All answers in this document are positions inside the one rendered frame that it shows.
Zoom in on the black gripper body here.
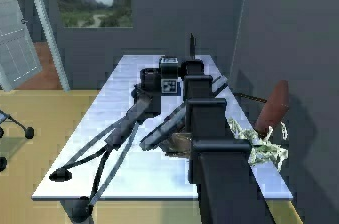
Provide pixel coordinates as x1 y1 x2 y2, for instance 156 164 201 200
105 67 163 151

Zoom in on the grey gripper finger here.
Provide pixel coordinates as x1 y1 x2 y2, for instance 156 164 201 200
48 118 128 183
71 121 142 224

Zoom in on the pale green house plant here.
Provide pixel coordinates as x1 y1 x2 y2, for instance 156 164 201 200
162 117 290 173

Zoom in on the black thin upright object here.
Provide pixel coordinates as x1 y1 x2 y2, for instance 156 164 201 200
189 32 198 61

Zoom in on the white table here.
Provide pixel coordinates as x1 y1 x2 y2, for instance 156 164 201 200
31 54 295 203

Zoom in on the framed landscape picture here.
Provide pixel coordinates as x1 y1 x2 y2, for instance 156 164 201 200
57 0 134 29

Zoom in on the white room door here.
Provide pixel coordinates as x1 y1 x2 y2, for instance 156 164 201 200
0 0 43 93

